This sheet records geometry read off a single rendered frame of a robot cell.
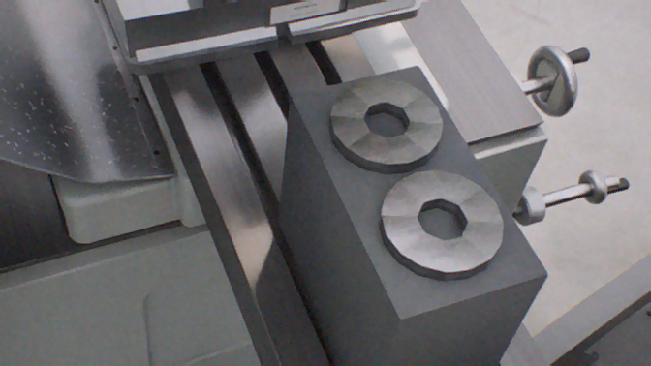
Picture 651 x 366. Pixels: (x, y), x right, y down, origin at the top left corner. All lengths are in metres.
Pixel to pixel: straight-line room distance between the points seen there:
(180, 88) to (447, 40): 0.52
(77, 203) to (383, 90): 0.44
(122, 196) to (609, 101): 1.64
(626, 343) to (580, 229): 0.87
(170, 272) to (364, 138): 0.55
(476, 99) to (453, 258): 0.68
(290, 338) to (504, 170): 0.60
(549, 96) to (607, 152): 0.83
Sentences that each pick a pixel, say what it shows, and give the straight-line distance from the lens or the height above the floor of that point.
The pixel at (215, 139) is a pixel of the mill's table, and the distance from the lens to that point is 0.94.
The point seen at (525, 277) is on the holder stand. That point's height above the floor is 1.13.
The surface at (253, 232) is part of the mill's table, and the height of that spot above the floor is 0.94.
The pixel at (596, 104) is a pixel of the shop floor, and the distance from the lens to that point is 2.43.
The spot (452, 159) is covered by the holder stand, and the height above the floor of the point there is 1.13.
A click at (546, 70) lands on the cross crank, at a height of 0.65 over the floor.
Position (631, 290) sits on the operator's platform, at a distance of 1.61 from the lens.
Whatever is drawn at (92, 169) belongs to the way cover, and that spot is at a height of 0.89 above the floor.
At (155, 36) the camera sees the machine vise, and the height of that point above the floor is 0.98.
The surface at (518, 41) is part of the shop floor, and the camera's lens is 2.52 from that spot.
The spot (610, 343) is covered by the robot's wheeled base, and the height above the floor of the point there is 0.59.
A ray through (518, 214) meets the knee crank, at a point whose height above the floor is 0.52.
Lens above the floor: 1.67
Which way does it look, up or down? 53 degrees down
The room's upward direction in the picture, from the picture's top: 9 degrees clockwise
